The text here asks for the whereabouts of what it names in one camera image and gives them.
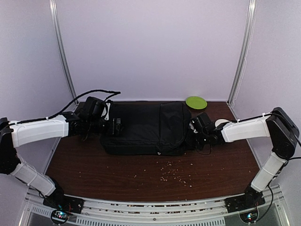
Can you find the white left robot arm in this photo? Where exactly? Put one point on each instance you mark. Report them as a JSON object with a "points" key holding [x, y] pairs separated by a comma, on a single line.
{"points": [[15, 135]]}

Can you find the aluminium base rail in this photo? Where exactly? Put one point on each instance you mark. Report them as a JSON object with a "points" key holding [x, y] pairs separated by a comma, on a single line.
{"points": [[205, 212]]}

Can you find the right aluminium frame post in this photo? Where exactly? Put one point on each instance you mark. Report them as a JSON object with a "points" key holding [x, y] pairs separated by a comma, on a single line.
{"points": [[243, 53]]}

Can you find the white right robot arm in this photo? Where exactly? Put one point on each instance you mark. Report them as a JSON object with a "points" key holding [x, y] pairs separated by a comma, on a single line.
{"points": [[275, 127]]}

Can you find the black student backpack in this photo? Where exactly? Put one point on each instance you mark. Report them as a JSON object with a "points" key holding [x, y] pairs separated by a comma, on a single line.
{"points": [[156, 129]]}

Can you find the aluminium frame post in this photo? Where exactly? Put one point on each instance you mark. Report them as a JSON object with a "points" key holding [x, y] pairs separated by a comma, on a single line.
{"points": [[243, 53], [62, 54]]}

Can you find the left aluminium frame post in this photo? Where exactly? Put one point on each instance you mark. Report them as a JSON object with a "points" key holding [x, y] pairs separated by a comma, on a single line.
{"points": [[62, 54]]}

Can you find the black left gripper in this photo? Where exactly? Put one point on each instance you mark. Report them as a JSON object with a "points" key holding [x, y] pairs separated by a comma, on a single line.
{"points": [[117, 130]]}

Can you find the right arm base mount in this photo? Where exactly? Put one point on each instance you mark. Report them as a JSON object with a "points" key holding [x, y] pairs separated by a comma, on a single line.
{"points": [[243, 202]]}

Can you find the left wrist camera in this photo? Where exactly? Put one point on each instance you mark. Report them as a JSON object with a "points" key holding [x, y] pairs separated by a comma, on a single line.
{"points": [[106, 110]]}

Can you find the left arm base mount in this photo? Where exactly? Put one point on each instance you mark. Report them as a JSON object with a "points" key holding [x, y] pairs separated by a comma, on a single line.
{"points": [[68, 204]]}

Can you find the green plate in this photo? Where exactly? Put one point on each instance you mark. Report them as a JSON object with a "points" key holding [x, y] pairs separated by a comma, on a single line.
{"points": [[196, 102]]}

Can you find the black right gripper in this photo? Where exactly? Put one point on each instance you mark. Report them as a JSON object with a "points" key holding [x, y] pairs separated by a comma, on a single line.
{"points": [[188, 133]]}

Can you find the white bowl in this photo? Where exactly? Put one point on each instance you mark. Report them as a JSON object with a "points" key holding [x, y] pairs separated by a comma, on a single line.
{"points": [[221, 123]]}

